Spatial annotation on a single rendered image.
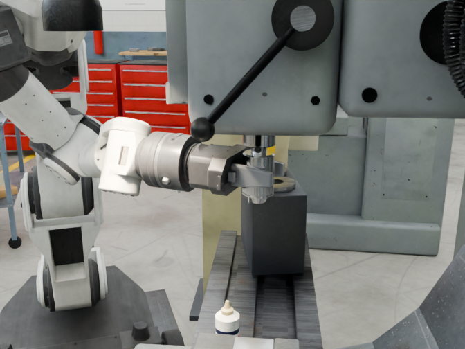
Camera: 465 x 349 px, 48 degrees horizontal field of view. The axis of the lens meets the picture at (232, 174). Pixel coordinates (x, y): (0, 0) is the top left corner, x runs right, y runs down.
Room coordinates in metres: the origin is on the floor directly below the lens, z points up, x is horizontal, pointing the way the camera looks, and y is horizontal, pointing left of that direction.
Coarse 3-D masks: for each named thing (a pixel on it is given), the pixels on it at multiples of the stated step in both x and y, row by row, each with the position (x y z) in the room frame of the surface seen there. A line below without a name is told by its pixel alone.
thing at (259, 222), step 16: (288, 176) 1.21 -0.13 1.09; (288, 192) 1.09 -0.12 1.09; (304, 192) 1.09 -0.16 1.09; (256, 208) 1.06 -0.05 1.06; (272, 208) 1.06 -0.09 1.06; (288, 208) 1.07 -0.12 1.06; (304, 208) 1.07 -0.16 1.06; (256, 224) 1.06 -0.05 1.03; (272, 224) 1.06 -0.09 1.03; (288, 224) 1.07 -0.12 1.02; (304, 224) 1.07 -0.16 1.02; (256, 240) 1.06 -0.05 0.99; (272, 240) 1.06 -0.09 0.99; (288, 240) 1.07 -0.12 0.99; (304, 240) 1.07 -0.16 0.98; (256, 256) 1.06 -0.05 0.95; (272, 256) 1.06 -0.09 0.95; (288, 256) 1.07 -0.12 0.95; (304, 256) 1.07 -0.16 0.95; (256, 272) 1.06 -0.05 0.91; (272, 272) 1.06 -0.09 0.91; (288, 272) 1.07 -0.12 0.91
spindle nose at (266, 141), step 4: (244, 136) 0.73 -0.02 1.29; (248, 136) 0.72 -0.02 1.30; (252, 136) 0.72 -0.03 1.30; (264, 136) 0.72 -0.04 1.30; (268, 136) 0.72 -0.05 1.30; (272, 136) 0.73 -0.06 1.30; (244, 140) 0.73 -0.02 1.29; (248, 140) 0.72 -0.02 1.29; (252, 140) 0.72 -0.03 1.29; (264, 140) 0.72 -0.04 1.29; (268, 140) 0.72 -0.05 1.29; (272, 140) 0.73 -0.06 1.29; (244, 144) 0.73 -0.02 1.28; (248, 144) 0.72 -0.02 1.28; (252, 144) 0.72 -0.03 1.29; (264, 144) 0.72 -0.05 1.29; (268, 144) 0.72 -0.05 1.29; (272, 144) 0.73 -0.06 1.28
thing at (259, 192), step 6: (246, 162) 0.73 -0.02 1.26; (270, 162) 0.72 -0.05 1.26; (258, 168) 0.72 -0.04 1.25; (264, 168) 0.72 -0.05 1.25; (270, 168) 0.73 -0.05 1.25; (246, 192) 0.73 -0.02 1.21; (252, 192) 0.72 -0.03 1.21; (258, 192) 0.72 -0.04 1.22; (264, 192) 0.72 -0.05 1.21; (270, 192) 0.73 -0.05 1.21; (258, 198) 0.72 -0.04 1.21
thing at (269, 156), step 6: (246, 150) 0.75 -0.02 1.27; (270, 150) 0.75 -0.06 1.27; (246, 156) 0.73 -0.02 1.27; (252, 156) 0.72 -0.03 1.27; (258, 156) 0.72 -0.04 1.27; (264, 156) 0.72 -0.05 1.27; (270, 156) 0.73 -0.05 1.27; (252, 162) 0.72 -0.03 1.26; (258, 162) 0.72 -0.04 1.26; (264, 162) 0.72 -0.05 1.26
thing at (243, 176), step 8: (232, 168) 0.72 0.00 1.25; (240, 168) 0.72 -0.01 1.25; (248, 168) 0.72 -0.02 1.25; (256, 168) 0.72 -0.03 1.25; (232, 176) 0.72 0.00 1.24; (240, 176) 0.72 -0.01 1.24; (248, 176) 0.71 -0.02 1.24; (256, 176) 0.71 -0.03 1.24; (264, 176) 0.70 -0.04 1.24; (272, 176) 0.71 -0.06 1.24; (232, 184) 0.72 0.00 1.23; (240, 184) 0.72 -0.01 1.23; (248, 184) 0.71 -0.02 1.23; (256, 184) 0.71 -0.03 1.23; (264, 184) 0.70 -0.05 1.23; (272, 184) 0.71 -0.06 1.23
